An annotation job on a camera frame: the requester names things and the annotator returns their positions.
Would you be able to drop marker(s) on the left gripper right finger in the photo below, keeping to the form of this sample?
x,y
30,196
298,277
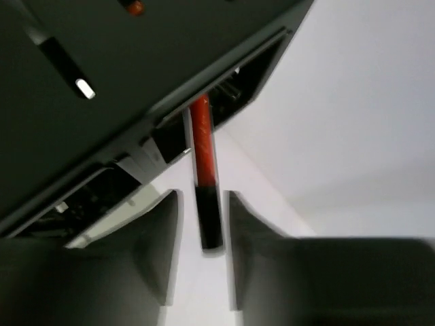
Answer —
x,y
283,280

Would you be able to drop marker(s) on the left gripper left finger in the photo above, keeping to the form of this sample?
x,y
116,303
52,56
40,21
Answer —
x,y
123,278

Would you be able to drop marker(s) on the red lip gloss tube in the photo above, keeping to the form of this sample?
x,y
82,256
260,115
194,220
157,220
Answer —
x,y
206,186

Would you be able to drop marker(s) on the black slotted organizer box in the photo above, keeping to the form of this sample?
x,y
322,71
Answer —
x,y
93,95

